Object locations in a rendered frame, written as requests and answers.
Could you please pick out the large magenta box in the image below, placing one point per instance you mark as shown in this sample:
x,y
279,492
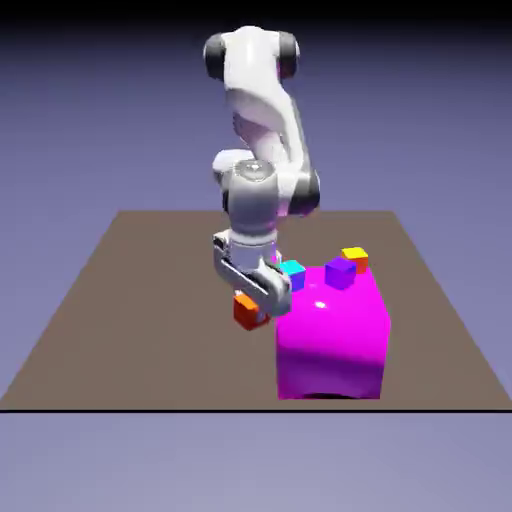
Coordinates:
x,y
334,340

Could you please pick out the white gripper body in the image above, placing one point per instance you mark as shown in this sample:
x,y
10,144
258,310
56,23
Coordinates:
x,y
256,286

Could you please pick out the small purple cube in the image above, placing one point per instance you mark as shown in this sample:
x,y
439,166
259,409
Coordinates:
x,y
340,273

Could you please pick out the small yellow cube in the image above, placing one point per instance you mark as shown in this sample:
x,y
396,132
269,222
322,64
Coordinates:
x,y
356,256

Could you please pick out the small cyan cube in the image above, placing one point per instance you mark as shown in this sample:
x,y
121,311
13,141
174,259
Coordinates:
x,y
295,272

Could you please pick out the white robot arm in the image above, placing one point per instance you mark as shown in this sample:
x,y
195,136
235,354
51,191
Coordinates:
x,y
260,120

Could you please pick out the small orange cube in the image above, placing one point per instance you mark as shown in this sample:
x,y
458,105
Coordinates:
x,y
246,313

